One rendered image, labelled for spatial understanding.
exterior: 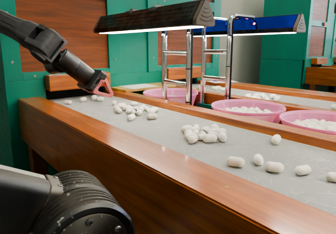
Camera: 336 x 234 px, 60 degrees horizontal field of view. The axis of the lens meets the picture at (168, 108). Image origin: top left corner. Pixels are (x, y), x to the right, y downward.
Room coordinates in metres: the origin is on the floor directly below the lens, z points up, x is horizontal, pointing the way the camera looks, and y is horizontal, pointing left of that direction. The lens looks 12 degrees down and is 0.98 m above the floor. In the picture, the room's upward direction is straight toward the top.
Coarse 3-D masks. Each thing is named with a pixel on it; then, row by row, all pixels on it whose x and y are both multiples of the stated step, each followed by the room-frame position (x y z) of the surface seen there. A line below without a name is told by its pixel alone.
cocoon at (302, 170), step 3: (300, 165) 0.52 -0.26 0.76; (303, 165) 0.52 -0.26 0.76; (306, 165) 0.52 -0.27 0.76; (297, 168) 0.52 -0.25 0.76; (300, 168) 0.52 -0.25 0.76; (303, 168) 0.52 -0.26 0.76; (306, 168) 0.52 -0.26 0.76; (309, 168) 0.52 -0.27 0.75; (297, 171) 0.52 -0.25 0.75; (300, 171) 0.51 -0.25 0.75; (303, 171) 0.51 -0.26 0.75; (306, 171) 0.52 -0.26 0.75; (309, 171) 0.52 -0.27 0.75; (297, 174) 0.52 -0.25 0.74; (300, 174) 0.51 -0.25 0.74; (303, 174) 0.52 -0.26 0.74
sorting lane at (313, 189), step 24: (120, 120) 0.95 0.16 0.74; (144, 120) 0.95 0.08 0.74; (168, 120) 0.95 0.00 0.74; (192, 120) 0.95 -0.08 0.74; (168, 144) 0.70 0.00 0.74; (192, 144) 0.70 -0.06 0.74; (216, 144) 0.70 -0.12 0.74; (240, 144) 0.70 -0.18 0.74; (264, 144) 0.70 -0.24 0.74; (288, 144) 0.70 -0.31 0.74; (240, 168) 0.55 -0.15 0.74; (264, 168) 0.55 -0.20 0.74; (288, 168) 0.55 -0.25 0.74; (312, 168) 0.55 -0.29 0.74; (288, 192) 0.45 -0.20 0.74; (312, 192) 0.45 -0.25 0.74
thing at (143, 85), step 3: (132, 84) 1.59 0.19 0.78; (135, 84) 1.59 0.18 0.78; (138, 84) 1.59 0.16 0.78; (141, 84) 1.59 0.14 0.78; (144, 84) 1.59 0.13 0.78; (147, 84) 1.59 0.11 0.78; (150, 84) 1.60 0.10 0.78; (126, 87) 1.47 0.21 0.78; (129, 87) 1.47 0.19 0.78; (132, 87) 1.47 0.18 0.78; (135, 87) 1.47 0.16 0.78; (138, 87) 1.47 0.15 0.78; (141, 87) 1.47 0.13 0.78; (144, 87) 1.48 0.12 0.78
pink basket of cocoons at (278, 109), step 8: (216, 104) 1.13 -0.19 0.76; (224, 104) 1.16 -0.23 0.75; (240, 104) 1.18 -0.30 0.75; (248, 104) 1.17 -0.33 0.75; (256, 104) 1.16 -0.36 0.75; (264, 104) 1.14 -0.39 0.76; (272, 104) 1.11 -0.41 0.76; (280, 104) 1.07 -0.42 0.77; (232, 112) 0.95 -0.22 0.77; (240, 112) 0.94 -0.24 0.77; (272, 112) 0.94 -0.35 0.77; (280, 112) 0.96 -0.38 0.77; (264, 120) 0.94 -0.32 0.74; (272, 120) 0.95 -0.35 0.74
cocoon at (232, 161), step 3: (231, 156) 0.57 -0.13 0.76; (228, 159) 0.56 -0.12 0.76; (231, 159) 0.56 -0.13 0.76; (234, 159) 0.56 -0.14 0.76; (237, 159) 0.56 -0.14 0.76; (240, 159) 0.56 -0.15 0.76; (228, 162) 0.56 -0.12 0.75; (231, 162) 0.56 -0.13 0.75; (234, 162) 0.56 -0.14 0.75; (237, 162) 0.55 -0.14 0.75; (240, 162) 0.55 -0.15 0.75; (243, 162) 0.55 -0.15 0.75; (231, 165) 0.56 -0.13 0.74; (234, 165) 0.56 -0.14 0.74; (237, 165) 0.55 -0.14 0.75; (240, 165) 0.55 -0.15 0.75
